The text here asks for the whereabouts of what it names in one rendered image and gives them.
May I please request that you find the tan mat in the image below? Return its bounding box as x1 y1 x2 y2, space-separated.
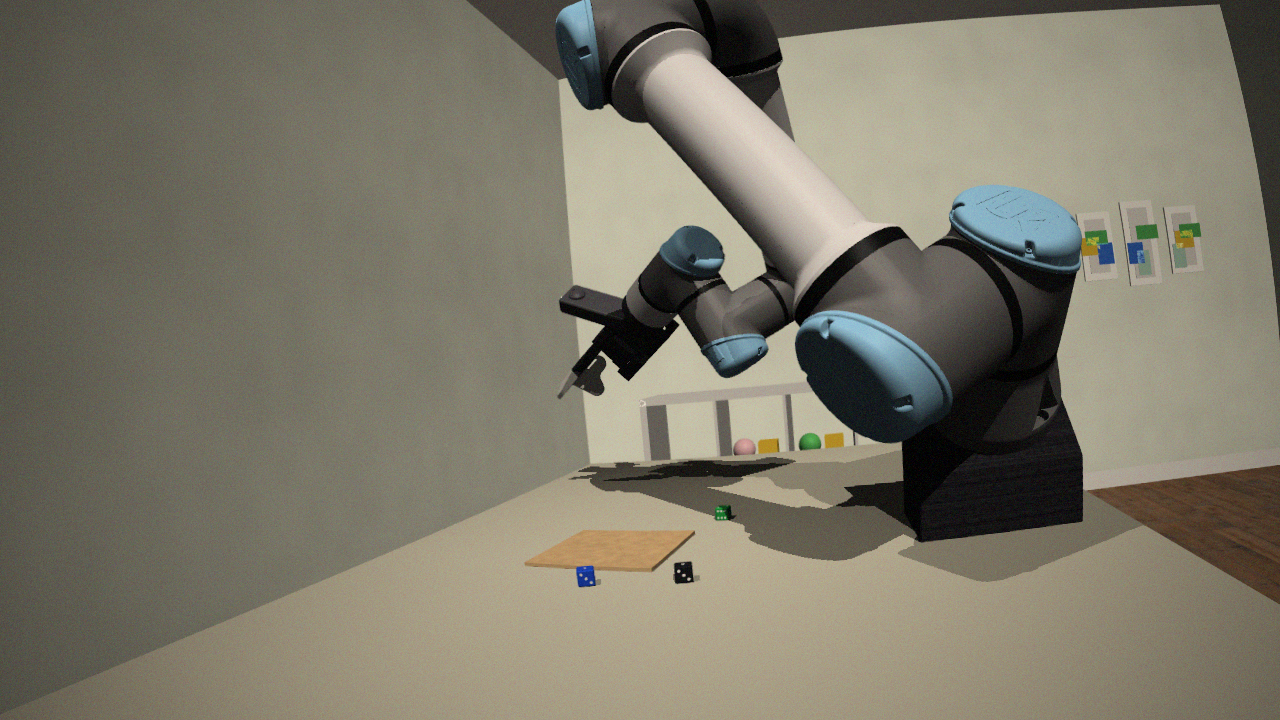
525 530 695 571

